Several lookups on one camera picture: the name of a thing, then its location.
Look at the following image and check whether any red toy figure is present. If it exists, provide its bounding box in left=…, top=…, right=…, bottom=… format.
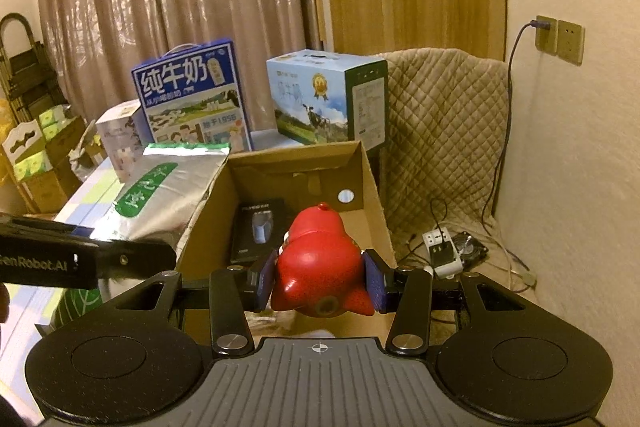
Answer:
left=271, top=202, right=374, bottom=319

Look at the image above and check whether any black shaver box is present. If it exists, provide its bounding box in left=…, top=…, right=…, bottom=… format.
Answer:
left=230, top=198, right=290, bottom=265

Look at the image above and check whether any silver green foil pouch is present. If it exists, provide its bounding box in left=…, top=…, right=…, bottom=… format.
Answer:
left=49, top=142, right=231, bottom=327

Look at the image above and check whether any person's left hand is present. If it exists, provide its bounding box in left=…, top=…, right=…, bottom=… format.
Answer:
left=0, top=284, right=10, bottom=324

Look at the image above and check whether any checkered table cloth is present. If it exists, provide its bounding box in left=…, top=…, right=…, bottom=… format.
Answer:
left=1, top=160, right=122, bottom=425

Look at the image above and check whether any cardboard box with tissues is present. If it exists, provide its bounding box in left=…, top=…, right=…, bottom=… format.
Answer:
left=15, top=104, right=86, bottom=213

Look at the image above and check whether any white power strip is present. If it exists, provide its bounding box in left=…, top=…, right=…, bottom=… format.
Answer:
left=422, top=228, right=463, bottom=279

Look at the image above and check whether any small open cardboard box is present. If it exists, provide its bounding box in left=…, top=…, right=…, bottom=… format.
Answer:
left=79, top=134, right=107, bottom=168

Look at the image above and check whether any white humidifier box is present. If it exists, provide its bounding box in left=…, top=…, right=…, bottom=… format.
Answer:
left=96, top=98, right=153, bottom=183

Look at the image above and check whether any folding black step ladder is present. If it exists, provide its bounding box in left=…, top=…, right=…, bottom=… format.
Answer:
left=1, top=13, right=67, bottom=122

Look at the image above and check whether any brown cardboard box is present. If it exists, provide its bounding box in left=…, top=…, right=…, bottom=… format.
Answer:
left=177, top=142, right=396, bottom=346

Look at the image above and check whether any dark blue milk carton box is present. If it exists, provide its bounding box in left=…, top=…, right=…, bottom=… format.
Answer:
left=131, top=39, right=253, bottom=153

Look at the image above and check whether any quilted beige chair cover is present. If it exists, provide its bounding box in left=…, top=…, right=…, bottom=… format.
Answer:
left=374, top=48, right=511, bottom=249

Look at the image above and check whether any light blue milk box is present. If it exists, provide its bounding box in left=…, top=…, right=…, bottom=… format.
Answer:
left=266, top=49, right=388, bottom=150

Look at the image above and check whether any black charger cable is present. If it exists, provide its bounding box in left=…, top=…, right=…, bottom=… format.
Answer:
left=479, top=19, right=551, bottom=228

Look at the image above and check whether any wall socket with plug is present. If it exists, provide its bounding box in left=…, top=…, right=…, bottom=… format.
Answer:
left=535, top=15, right=558, bottom=55

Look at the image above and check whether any wall socket plain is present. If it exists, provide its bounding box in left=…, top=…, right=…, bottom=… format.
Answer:
left=556, top=20, right=586, bottom=66

